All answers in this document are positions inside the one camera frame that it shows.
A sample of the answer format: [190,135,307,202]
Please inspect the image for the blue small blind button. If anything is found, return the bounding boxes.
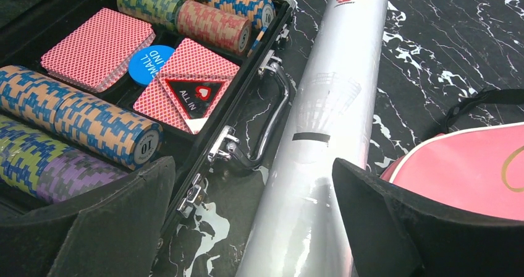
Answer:
[128,45,175,87]

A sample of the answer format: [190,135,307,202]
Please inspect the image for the black all in triangle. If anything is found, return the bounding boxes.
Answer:
[161,77,226,121]

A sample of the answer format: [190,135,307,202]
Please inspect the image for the black poker chip case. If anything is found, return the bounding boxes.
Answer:
[1,0,296,241]

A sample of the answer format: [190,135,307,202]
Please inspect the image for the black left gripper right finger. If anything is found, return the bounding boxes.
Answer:
[332,158,523,276]

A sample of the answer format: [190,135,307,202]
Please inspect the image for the green pink chip roll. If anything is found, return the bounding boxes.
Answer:
[116,0,251,55]

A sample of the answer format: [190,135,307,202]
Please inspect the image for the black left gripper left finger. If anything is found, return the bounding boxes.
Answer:
[1,157,175,276]

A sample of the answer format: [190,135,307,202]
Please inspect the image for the green purple chip roll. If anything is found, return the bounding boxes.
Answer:
[1,116,127,203]

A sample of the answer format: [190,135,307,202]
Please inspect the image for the pink racket cover bag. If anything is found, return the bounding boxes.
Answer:
[378,87,524,223]

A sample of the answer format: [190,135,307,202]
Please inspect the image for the pink card deck right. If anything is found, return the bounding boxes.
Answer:
[133,38,240,134]

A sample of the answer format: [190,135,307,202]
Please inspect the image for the pink card deck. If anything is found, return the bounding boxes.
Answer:
[133,38,240,134]
[41,8,156,93]

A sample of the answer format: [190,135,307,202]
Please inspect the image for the white shuttlecock tube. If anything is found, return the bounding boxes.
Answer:
[237,0,388,276]

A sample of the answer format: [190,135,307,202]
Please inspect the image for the pink card deck left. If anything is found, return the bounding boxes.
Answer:
[41,8,156,93]

